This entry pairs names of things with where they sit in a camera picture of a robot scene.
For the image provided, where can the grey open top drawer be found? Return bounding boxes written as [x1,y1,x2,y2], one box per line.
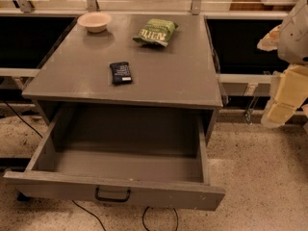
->
[4,104,225,211]

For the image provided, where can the dark blue rxbar wrapper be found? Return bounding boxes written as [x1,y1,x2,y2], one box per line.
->
[110,62,133,85]

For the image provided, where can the black drawer handle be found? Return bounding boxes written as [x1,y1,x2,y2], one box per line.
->
[94,187,131,203]

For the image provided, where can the grey cabinet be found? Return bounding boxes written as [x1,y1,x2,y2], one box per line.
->
[21,13,224,146]

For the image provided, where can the green kettle chips bag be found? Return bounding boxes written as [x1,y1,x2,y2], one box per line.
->
[133,18,178,47]

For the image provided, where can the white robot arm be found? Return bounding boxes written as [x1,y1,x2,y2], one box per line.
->
[257,0,308,128]

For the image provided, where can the black cable loop under drawer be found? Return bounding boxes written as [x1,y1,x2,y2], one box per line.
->
[141,205,179,231]

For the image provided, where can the black cable on floor left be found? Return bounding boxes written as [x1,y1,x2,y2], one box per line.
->
[2,100,44,139]

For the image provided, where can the beige bowl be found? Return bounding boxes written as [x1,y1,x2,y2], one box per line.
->
[77,12,112,33]

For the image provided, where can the metal railing frame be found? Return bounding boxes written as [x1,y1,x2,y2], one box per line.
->
[1,0,287,95]

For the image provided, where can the black cable under drawer left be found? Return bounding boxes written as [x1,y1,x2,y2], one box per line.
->
[71,199,108,231]

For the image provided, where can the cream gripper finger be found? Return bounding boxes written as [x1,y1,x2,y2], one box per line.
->
[257,25,281,51]
[261,64,308,128]

